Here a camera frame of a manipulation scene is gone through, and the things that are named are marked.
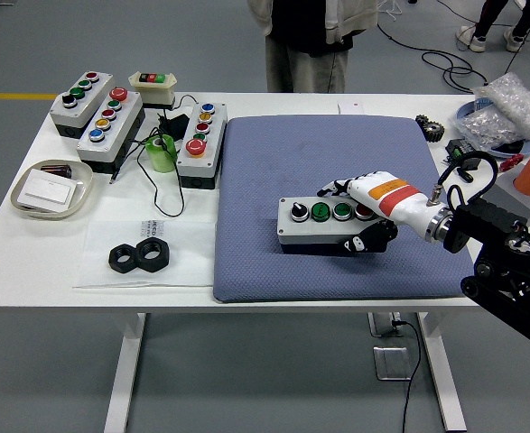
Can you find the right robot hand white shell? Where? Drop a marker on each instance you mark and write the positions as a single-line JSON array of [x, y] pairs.
[[391, 196]]

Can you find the grey four-button box with knob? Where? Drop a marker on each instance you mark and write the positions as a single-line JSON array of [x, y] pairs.
[[291, 229]]

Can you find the short five-button box, mushroom button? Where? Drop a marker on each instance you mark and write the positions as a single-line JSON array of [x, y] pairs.
[[197, 170]]

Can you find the long five-button box, mushroom button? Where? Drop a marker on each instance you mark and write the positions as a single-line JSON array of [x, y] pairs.
[[111, 140]]

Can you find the grey four-button control box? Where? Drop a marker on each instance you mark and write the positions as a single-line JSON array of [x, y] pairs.
[[66, 118]]

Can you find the large black gear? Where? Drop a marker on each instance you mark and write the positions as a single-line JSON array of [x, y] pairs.
[[434, 132]]

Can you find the small black connector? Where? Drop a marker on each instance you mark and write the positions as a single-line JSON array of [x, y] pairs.
[[467, 177]]

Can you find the black green terminal module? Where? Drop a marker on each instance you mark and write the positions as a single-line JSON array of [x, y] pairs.
[[456, 148]]

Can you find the small black gear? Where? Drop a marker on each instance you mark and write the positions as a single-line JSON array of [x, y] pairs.
[[421, 120]]

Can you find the blue-grey padded mat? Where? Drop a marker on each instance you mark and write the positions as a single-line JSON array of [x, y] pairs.
[[309, 158]]

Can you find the blue round plate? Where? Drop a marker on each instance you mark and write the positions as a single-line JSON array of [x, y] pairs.
[[465, 110]]

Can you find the clear bag of small parts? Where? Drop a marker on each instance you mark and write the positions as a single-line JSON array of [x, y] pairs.
[[481, 126]]

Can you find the grey block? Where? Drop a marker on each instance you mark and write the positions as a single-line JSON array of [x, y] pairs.
[[506, 191]]

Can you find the small red part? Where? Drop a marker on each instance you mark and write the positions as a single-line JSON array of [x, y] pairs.
[[512, 161]]

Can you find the grey under-table box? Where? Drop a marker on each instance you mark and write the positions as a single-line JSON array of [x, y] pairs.
[[382, 325]]

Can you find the bubble wrap bag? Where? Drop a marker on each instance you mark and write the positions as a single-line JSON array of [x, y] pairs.
[[513, 97]]

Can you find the metal floor socket plate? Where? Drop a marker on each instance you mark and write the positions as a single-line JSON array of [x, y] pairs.
[[391, 363]]

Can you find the background person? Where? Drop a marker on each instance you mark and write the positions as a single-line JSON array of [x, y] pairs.
[[476, 43]]

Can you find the white table leg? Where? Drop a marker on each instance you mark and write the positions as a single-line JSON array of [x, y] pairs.
[[124, 374], [445, 374]]

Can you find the clear printed plastic bag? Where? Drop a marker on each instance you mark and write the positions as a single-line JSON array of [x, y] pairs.
[[183, 257]]

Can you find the black power adapter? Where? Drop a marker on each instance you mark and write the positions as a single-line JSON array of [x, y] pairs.
[[176, 124]]

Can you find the green tape roll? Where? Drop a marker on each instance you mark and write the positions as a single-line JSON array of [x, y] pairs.
[[163, 160]]

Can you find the black hex nut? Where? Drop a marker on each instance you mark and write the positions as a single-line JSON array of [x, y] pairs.
[[120, 264], [158, 262]]

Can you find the grey shallow tray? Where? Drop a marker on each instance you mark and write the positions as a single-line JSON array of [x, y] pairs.
[[80, 198]]

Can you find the dark small cylinder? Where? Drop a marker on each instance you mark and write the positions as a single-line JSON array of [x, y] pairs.
[[57, 171]]

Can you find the white flat card box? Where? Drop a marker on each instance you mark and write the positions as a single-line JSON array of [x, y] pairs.
[[48, 189]]

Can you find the cream switch box red green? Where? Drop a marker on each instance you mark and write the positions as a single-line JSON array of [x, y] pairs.
[[156, 95]]

